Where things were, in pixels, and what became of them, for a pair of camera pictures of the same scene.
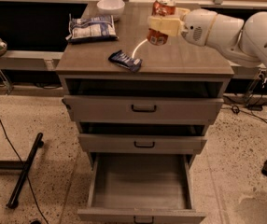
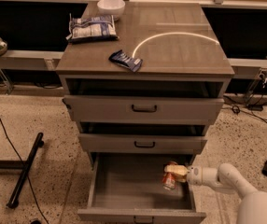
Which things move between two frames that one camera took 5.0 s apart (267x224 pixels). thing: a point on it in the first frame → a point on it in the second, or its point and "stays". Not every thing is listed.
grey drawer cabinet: x=135 y=105 stays
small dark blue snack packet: x=129 y=62 stays
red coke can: x=161 y=7 → x=169 y=176
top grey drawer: x=110 y=107 stays
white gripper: x=199 y=26 → x=195 y=175
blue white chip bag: x=91 y=29 stays
